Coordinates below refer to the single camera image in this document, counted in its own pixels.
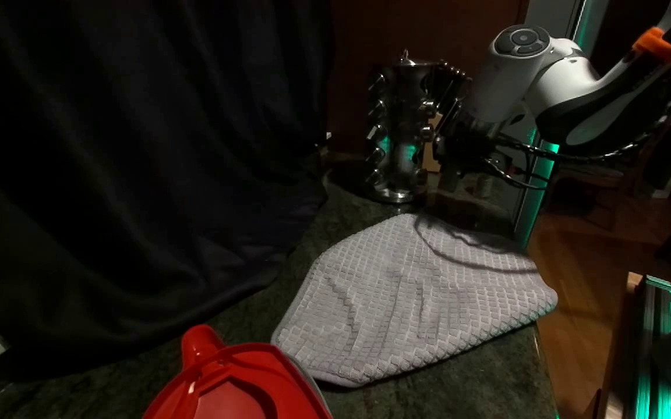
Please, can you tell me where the red plastic container lid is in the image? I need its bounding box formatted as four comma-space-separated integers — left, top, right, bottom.
140, 323, 336, 419

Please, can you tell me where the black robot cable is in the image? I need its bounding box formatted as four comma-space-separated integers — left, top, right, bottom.
497, 71, 671, 192

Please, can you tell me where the gray waffle-weave towel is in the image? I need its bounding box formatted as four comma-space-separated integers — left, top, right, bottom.
271, 211, 561, 388

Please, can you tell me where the black fabric curtain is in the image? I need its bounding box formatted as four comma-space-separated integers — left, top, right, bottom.
0, 0, 336, 373

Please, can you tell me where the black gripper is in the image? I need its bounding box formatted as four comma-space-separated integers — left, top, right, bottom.
431, 112, 517, 196

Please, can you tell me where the chrome revolving seasoning rack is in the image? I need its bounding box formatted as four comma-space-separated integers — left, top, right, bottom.
362, 49, 471, 210

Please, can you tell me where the aluminium extrusion robot base frame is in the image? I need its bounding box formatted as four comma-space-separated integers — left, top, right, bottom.
604, 269, 671, 419

